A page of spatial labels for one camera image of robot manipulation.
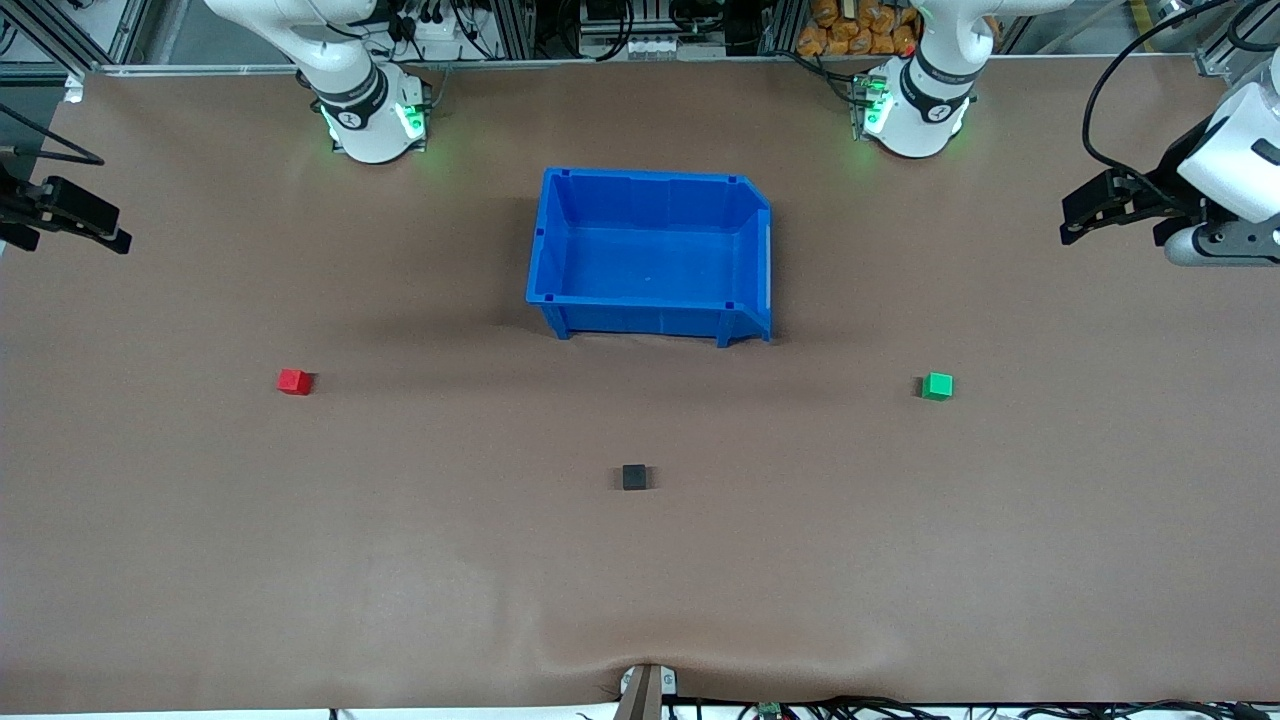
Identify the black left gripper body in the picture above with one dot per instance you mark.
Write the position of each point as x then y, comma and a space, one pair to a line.
1163, 184

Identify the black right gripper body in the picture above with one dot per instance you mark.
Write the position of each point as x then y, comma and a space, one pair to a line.
20, 204

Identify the small green cube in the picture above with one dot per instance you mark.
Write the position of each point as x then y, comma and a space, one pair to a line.
937, 386

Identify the small red cube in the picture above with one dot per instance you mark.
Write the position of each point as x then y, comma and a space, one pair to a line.
294, 381

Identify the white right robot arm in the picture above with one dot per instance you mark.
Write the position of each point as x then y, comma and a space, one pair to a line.
350, 90

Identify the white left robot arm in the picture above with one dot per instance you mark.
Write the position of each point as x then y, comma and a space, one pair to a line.
925, 95

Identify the small black cube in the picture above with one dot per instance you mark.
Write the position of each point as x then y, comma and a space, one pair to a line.
634, 477

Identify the orange netted bag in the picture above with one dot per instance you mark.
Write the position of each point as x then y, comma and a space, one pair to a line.
860, 28

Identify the white power strip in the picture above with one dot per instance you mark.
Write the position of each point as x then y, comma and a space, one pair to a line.
435, 35

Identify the blue plastic storage bin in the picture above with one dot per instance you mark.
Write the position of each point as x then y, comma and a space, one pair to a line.
650, 255

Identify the grey terminal block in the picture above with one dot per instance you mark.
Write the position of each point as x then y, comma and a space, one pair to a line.
660, 46

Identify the small green circuit board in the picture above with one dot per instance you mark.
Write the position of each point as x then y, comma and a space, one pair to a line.
769, 711

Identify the metal table edge bracket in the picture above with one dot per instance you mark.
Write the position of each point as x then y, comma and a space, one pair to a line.
647, 690

